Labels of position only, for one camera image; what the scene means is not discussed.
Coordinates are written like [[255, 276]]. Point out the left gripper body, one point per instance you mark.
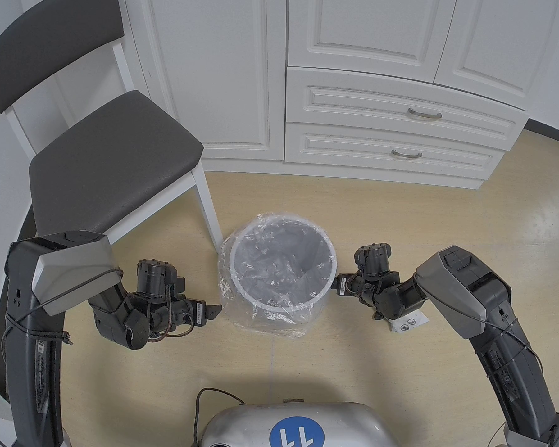
[[191, 314]]

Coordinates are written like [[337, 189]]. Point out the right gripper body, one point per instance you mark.
[[347, 286]]

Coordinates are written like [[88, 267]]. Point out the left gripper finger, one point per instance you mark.
[[213, 311]]

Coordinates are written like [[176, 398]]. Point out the clear plastic bag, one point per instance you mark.
[[226, 291]]

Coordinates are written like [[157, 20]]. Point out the white paper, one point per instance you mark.
[[407, 323]]

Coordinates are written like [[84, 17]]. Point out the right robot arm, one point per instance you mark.
[[470, 287]]

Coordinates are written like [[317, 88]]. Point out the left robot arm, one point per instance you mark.
[[70, 263]]

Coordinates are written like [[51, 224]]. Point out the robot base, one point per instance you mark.
[[242, 426]]

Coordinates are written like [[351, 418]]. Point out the white trash bin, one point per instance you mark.
[[284, 317]]

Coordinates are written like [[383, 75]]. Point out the white chair dark grey seat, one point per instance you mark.
[[112, 156]]

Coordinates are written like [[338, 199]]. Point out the white wardrobe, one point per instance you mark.
[[363, 16]]

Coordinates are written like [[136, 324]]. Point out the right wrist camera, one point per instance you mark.
[[360, 259]]

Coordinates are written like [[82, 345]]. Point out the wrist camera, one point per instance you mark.
[[177, 287], [360, 259]]

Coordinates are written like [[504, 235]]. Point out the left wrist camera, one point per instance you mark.
[[177, 287]]

